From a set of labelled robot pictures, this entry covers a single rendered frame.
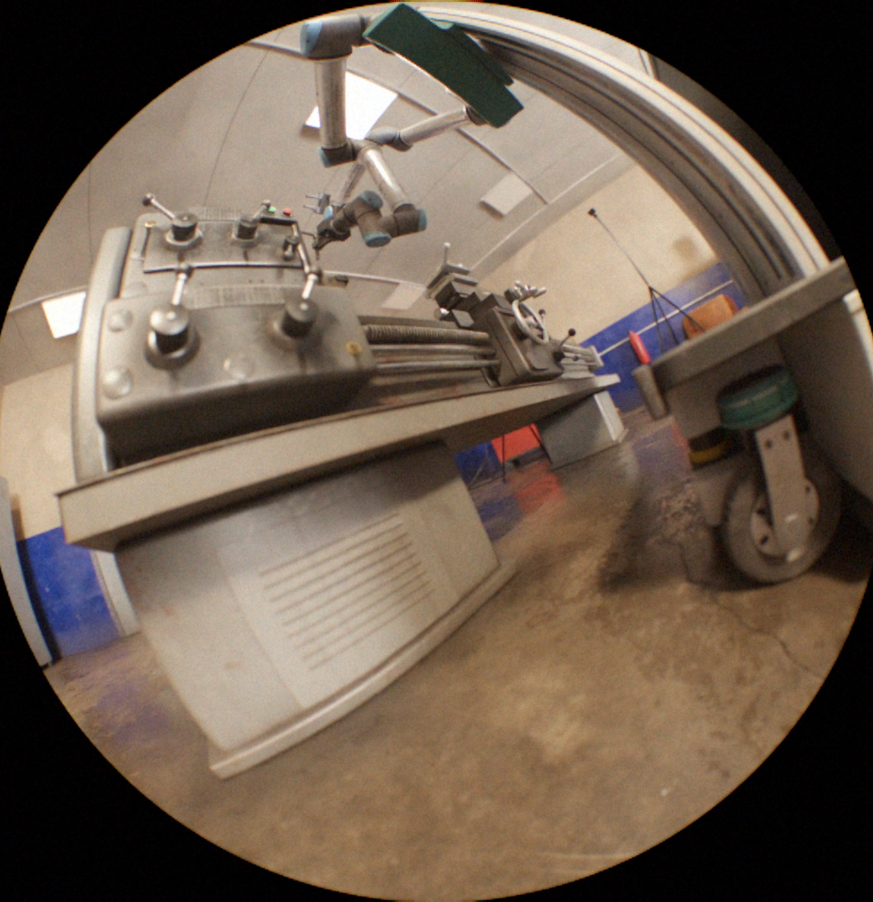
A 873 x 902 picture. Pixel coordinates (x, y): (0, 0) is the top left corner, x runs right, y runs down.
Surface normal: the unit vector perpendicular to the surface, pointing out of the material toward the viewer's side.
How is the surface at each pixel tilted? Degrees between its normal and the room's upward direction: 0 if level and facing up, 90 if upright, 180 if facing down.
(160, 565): 90
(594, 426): 90
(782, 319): 90
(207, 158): 180
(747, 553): 89
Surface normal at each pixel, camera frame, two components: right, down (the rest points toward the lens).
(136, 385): 0.62, -0.34
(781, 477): -0.65, 0.22
